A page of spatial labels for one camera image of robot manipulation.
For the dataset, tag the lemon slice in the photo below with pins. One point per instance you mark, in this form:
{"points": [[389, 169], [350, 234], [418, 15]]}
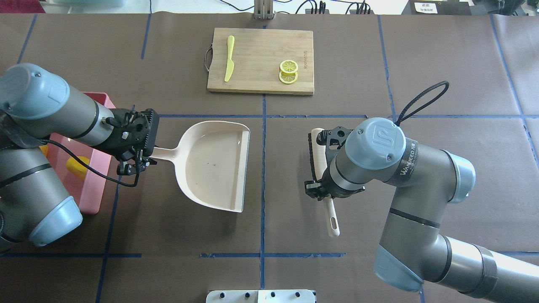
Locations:
{"points": [[289, 66], [288, 78]]}

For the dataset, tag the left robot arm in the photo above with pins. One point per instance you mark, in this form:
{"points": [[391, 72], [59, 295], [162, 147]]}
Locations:
{"points": [[35, 205]]}

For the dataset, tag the yellow-green plastic knife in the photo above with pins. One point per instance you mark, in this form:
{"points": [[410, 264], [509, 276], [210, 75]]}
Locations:
{"points": [[230, 63]]}

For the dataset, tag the upper lemon slice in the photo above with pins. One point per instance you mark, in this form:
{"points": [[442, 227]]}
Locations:
{"points": [[289, 66]]}

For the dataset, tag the black power box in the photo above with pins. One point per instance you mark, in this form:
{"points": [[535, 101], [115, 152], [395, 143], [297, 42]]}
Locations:
{"points": [[437, 7]]}

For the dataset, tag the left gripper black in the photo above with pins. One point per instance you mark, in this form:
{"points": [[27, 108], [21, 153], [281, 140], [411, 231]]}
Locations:
{"points": [[114, 144]]}

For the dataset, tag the beige hand brush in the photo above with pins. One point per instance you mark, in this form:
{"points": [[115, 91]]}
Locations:
{"points": [[319, 164]]}

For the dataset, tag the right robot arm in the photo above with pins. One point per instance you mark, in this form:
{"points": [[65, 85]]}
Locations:
{"points": [[412, 250]]}

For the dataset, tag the lower lemon slice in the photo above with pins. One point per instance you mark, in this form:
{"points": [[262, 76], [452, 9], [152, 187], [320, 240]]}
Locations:
{"points": [[288, 78]]}

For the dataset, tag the yellow toy potato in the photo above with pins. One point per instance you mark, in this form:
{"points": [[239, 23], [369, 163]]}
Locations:
{"points": [[76, 168]]}

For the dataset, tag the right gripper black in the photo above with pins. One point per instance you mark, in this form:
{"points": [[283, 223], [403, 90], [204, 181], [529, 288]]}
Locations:
{"points": [[339, 192]]}

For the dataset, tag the pink plastic bin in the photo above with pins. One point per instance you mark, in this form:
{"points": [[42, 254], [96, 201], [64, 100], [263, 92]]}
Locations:
{"points": [[88, 192]]}

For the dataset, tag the aluminium frame post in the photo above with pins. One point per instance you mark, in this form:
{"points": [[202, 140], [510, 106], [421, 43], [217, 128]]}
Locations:
{"points": [[263, 10]]}

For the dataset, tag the yellow toy corn cob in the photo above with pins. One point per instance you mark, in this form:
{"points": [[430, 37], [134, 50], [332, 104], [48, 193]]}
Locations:
{"points": [[44, 149]]}

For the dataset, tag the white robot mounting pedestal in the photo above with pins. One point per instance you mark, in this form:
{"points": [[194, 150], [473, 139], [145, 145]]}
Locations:
{"points": [[262, 296]]}

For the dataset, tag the bamboo cutting board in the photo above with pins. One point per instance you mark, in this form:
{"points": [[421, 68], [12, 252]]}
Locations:
{"points": [[257, 56]]}

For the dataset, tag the beige dustpan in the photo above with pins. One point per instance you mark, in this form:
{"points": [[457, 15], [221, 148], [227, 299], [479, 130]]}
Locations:
{"points": [[210, 164]]}

